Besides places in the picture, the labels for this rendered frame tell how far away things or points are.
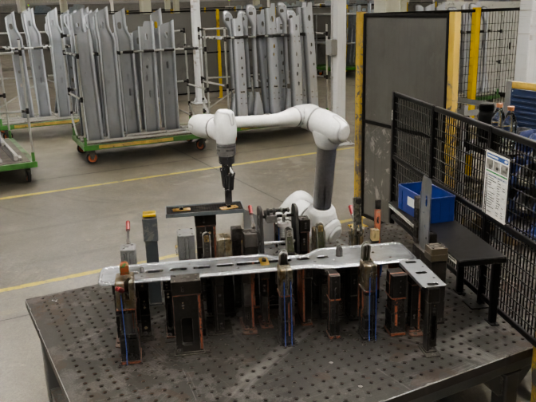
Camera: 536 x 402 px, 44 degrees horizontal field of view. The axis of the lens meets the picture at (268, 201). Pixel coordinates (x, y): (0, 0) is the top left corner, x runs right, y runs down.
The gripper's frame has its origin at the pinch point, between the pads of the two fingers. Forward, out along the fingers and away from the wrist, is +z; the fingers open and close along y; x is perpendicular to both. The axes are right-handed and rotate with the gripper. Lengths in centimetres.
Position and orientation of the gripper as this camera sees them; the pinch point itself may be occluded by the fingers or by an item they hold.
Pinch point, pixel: (228, 196)
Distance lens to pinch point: 315.0
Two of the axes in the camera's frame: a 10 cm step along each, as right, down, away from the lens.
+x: 8.9, -1.5, 4.4
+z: 0.2, 9.6, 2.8
